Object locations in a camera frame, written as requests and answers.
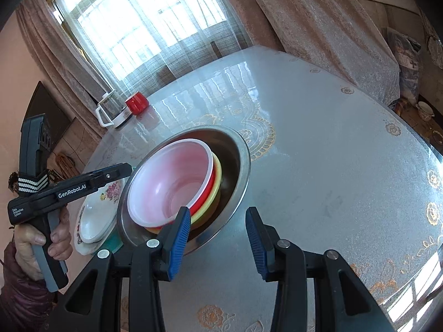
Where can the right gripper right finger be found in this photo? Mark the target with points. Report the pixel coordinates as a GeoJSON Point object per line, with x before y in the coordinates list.
{"type": "Point", "coordinates": [342, 302]}

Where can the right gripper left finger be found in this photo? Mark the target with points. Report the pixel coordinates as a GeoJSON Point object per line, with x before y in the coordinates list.
{"type": "Point", "coordinates": [93, 300]}

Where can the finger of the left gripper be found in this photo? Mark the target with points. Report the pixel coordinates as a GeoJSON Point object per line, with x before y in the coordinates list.
{"type": "Point", "coordinates": [99, 178]}

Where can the white floral plate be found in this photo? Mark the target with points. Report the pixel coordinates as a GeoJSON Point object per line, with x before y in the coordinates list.
{"type": "Point", "coordinates": [98, 211]}

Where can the large white double-happiness plate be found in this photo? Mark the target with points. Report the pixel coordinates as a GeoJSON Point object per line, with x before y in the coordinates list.
{"type": "Point", "coordinates": [85, 249]}

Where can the red plastic bowl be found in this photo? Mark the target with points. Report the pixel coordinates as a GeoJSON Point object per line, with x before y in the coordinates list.
{"type": "Point", "coordinates": [173, 179]}

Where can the yellow plastic bowl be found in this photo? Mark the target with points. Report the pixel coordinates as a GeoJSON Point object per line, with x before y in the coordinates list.
{"type": "Point", "coordinates": [207, 203]}

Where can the stainless steel bowl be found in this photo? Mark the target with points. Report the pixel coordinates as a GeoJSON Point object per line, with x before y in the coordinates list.
{"type": "Point", "coordinates": [232, 152]}

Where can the person's left hand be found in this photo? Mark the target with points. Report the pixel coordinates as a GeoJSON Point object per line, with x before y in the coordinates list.
{"type": "Point", "coordinates": [26, 236]}

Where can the turquoise plastic plate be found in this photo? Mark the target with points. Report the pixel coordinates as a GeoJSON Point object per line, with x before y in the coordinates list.
{"type": "Point", "coordinates": [113, 243]}

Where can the white glass electric kettle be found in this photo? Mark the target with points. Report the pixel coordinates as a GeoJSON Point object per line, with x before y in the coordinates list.
{"type": "Point", "coordinates": [112, 111]}

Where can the red mug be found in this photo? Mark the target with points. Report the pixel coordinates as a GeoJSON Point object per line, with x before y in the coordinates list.
{"type": "Point", "coordinates": [137, 103]}

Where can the left beige curtain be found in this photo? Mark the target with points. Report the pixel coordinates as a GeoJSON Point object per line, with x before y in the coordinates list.
{"type": "Point", "coordinates": [76, 85]}

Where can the beige curtain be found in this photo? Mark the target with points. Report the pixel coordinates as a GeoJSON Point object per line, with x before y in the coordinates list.
{"type": "Point", "coordinates": [76, 85]}
{"type": "Point", "coordinates": [336, 35]}

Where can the sheer white window curtain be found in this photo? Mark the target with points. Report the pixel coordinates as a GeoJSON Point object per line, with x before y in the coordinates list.
{"type": "Point", "coordinates": [144, 45]}

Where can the white patterned pot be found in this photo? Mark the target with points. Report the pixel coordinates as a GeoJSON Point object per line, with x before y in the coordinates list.
{"type": "Point", "coordinates": [425, 112]}

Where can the right beige curtain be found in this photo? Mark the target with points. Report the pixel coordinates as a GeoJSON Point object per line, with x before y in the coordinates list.
{"type": "Point", "coordinates": [336, 35]}

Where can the black wall television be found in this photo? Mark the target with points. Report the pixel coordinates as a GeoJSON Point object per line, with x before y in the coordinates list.
{"type": "Point", "coordinates": [42, 102]}

